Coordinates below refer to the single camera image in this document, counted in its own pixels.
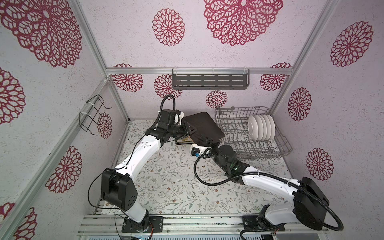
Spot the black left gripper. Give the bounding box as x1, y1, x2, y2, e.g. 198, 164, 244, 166
168, 120, 197, 141

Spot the black square plate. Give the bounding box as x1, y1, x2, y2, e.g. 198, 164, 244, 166
182, 112, 225, 147
175, 136, 194, 146

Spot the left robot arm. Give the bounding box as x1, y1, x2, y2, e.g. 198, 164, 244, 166
101, 109, 189, 232

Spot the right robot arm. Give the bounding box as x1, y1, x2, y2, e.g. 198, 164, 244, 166
191, 143, 335, 232

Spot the white round plate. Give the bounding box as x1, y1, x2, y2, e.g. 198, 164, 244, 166
248, 116, 262, 141
256, 115, 267, 141
267, 115, 276, 140
262, 115, 272, 140

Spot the floral table mat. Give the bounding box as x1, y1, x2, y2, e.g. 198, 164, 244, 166
101, 119, 296, 216

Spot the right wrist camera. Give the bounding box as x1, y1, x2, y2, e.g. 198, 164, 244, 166
190, 144, 212, 158

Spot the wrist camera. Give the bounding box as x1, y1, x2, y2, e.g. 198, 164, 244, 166
173, 110, 184, 126
190, 144, 212, 158

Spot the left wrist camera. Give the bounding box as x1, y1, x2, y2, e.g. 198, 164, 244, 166
173, 110, 184, 126

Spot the grey wire dish rack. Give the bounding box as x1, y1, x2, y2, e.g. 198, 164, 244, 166
215, 107, 293, 160

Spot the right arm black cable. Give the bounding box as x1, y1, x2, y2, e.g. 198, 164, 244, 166
193, 154, 345, 240

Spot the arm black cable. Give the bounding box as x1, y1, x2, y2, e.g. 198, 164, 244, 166
86, 94, 177, 240
193, 154, 345, 240

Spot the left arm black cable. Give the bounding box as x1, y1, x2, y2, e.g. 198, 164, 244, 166
86, 94, 177, 240

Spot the grey wall shelf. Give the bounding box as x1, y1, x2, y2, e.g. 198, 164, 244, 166
171, 69, 250, 90

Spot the black wire wall holder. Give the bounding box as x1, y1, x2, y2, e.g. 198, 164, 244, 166
78, 95, 113, 139

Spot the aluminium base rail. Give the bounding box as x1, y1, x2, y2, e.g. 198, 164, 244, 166
75, 210, 331, 240

